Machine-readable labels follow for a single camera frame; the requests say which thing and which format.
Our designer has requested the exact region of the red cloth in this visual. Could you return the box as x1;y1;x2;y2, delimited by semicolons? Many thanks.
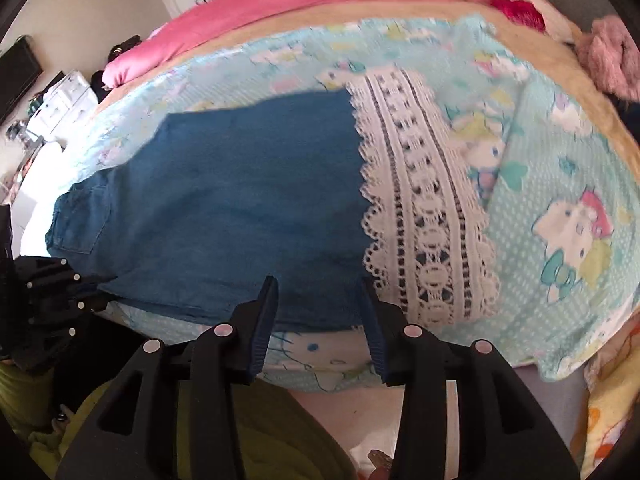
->
490;0;549;34

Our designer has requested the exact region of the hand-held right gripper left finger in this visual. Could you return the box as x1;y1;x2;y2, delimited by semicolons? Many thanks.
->
55;275;279;480

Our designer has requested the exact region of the beige bed blanket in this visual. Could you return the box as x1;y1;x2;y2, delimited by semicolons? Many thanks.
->
102;0;640;161

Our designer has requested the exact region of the cyan cartoon cat printed blanket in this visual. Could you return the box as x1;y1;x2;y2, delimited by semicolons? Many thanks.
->
60;15;640;395

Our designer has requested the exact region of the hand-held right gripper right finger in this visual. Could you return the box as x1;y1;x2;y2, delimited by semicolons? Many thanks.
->
359;277;583;480

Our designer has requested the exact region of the black wall television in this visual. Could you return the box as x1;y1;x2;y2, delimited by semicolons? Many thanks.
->
0;35;44;127

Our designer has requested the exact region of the white low bench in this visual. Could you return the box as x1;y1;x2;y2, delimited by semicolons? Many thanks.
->
9;141;72;257

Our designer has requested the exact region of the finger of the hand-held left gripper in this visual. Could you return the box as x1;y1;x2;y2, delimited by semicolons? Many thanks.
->
15;255;117;302
20;294;118;363

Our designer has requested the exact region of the orange cartoon printed blanket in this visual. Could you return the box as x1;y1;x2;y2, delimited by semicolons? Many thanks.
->
570;330;640;480

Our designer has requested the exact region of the person's yellow-green clothing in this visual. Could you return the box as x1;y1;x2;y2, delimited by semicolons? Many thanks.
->
0;355;357;480

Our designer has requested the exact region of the black cloth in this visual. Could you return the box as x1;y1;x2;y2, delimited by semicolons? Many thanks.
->
90;67;119;104

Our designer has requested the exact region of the pink fuzzy cloth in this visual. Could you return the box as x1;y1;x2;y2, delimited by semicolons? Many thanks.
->
575;15;640;102

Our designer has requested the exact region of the white drawer cabinet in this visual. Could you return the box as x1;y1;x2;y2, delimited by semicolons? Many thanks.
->
30;71;99;132

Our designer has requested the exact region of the dark bag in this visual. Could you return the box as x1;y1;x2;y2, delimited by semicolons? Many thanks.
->
106;35;143;59

